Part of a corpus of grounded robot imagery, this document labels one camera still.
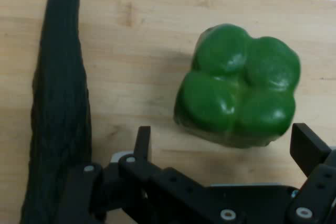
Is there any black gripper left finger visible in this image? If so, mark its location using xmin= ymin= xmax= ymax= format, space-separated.
xmin=59 ymin=125 xmax=245 ymax=224

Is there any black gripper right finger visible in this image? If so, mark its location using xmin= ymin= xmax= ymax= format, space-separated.
xmin=286 ymin=123 xmax=336 ymax=224

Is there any green bell pepper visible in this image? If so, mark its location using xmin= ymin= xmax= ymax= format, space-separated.
xmin=173 ymin=23 xmax=302 ymax=149

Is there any bamboo cutting board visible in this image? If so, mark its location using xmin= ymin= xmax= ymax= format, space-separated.
xmin=0 ymin=0 xmax=336 ymax=224

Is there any long dark green cucumber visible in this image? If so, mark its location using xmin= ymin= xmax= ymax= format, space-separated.
xmin=19 ymin=0 xmax=92 ymax=224

